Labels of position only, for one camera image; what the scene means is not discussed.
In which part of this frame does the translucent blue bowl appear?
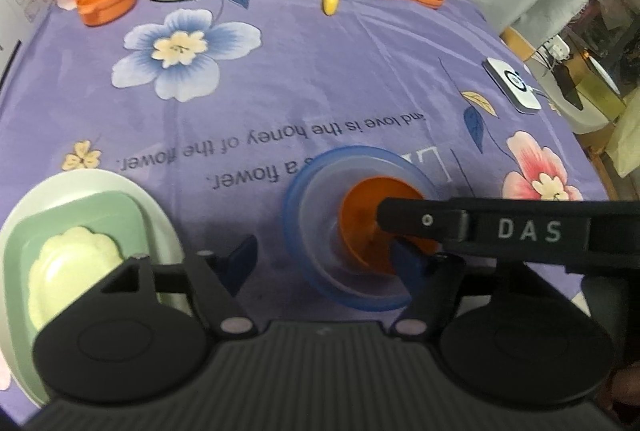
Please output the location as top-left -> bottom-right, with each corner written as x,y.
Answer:
281,145 -> 438,313

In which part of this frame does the yellow box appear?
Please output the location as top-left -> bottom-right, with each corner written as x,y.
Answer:
575,56 -> 628,122

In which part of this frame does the white power strip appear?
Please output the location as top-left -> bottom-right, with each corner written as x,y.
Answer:
540,36 -> 572,63

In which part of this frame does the white round plate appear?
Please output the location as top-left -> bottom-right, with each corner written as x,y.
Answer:
0,168 -> 186,407

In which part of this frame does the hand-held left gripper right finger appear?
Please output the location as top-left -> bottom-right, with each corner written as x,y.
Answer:
390,238 -> 543,338

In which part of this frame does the orange plastic container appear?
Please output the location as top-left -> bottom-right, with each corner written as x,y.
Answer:
76,0 -> 137,27

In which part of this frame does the purple floral tablecloth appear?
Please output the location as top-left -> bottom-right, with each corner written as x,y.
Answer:
0,0 -> 613,412

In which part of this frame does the pale yellow flower-shaped plate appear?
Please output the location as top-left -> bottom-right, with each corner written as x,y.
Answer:
27,226 -> 126,329

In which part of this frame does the clear plastic bowl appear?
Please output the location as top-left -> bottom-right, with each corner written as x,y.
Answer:
300,156 -> 433,297

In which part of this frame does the small orange bowl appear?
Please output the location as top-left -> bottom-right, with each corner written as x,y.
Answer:
339,178 -> 438,272

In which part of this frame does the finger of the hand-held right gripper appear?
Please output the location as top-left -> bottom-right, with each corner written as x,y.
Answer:
376,195 -> 472,257

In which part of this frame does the white square device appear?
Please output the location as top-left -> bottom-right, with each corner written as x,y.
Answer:
482,57 -> 543,114

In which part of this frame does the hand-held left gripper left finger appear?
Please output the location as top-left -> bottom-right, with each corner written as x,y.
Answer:
102,235 -> 258,338

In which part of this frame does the green square plate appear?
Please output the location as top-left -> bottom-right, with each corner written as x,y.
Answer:
2,191 -> 161,392

